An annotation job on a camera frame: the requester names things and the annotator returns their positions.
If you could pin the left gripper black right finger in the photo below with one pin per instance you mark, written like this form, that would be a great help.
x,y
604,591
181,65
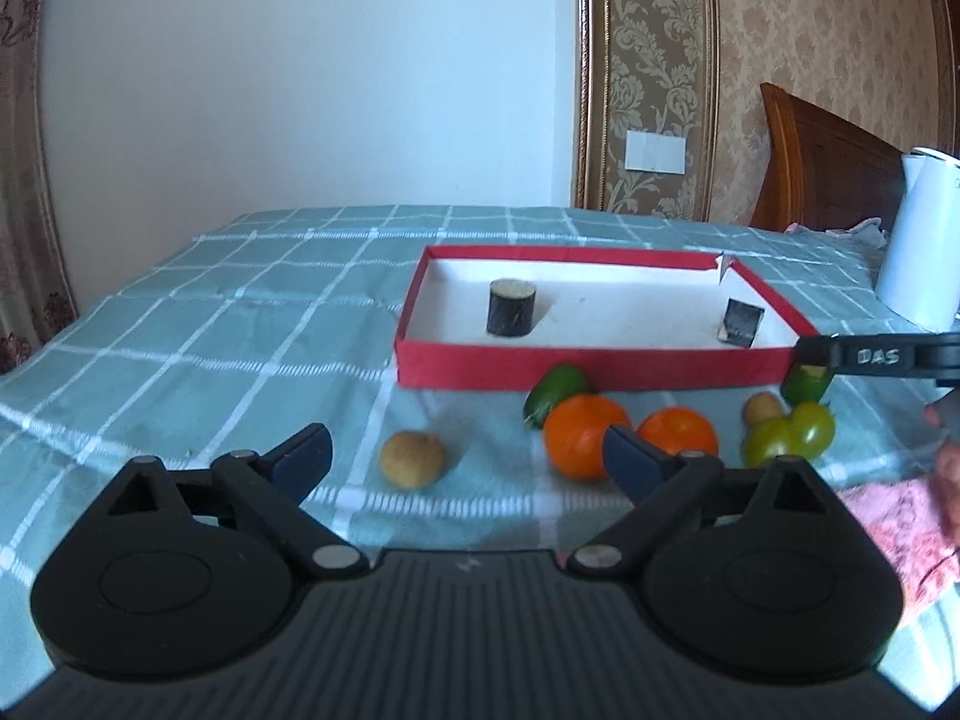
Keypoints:
x,y
665,490

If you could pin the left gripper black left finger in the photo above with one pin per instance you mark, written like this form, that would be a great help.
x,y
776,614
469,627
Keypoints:
x,y
266,492

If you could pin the small orange tangerine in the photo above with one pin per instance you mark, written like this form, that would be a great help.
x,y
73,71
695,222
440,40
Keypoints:
x,y
676,429

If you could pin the green tomato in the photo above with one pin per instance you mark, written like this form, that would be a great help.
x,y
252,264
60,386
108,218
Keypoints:
x,y
769,439
814,428

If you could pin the green cucumber piece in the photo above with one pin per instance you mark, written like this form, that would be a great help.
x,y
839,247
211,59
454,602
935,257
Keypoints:
x,y
805,383

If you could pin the brown longan fruit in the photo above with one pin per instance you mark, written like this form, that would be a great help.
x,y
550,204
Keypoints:
x,y
412,459

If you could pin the person right hand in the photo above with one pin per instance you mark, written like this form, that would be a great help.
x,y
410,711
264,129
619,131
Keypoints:
x,y
946,459

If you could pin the white electric kettle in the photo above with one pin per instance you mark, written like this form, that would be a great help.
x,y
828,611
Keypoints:
x,y
919,277

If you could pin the large orange tangerine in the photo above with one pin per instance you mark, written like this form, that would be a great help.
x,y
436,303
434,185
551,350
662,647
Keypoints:
x,y
574,433

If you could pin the small brown longan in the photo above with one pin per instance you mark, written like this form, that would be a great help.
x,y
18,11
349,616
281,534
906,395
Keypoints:
x,y
761,407

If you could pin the green avocado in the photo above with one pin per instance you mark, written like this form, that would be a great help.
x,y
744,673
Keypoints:
x,y
563,381

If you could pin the pink cloth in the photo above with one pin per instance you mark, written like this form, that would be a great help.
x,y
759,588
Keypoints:
x,y
908,524

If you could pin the teal checked bed sheet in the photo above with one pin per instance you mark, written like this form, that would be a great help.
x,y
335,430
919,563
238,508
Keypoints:
x,y
288,317

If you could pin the red shallow cardboard box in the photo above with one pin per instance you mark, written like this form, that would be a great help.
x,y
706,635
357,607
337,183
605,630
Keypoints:
x,y
632,319

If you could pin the wooden headboard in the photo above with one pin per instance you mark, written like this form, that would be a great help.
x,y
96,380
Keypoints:
x,y
824,172

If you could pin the patterned curtain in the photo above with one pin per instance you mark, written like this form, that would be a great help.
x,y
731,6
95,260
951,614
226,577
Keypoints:
x,y
37,301

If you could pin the white wall switch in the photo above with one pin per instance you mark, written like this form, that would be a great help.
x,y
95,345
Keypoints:
x,y
655,152

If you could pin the gold wall trim frame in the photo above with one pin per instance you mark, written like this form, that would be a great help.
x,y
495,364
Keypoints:
x,y
645,66

